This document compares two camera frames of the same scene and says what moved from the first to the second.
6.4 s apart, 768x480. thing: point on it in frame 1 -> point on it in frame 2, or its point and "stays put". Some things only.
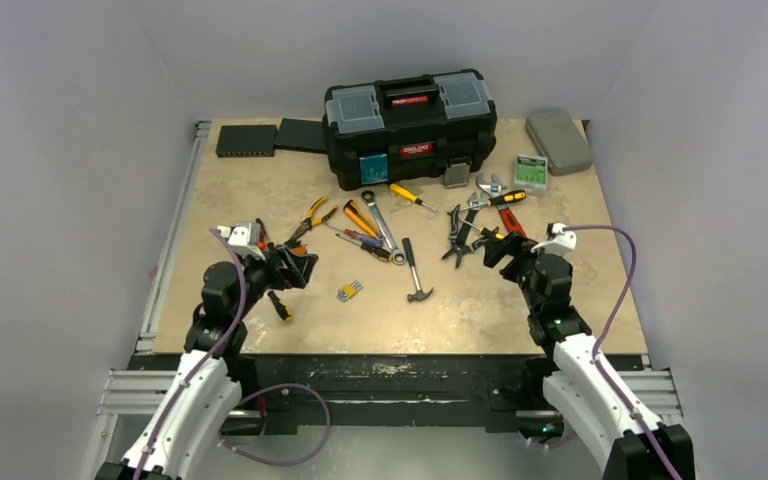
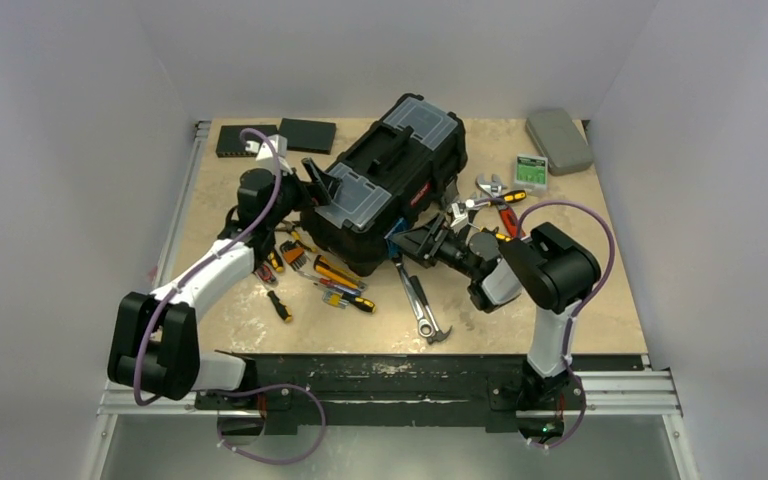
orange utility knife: x=363 y=216 -> x=334 y=271
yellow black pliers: x=310 y=222 -> x=295 y=235
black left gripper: x=300 y=265 -> x=324 y=188
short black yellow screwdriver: x=285 y=312 stays put
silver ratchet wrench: x=398 y=256 -> x=426 y=327
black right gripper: x=508 y=249 -> x=437 y=245
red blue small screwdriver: x=356 y=235 -> x=329 y=283
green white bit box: x=531 y=174 stays put
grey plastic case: x=559 y=137 stays put
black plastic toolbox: x=441 y=124 -> x=401 y=164
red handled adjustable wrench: x=494 y=189 stays put
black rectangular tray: x=246 y=141 stays put
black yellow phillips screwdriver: x=377 y=252 -> x=361 y=303
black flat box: x=306 y=135 stays put
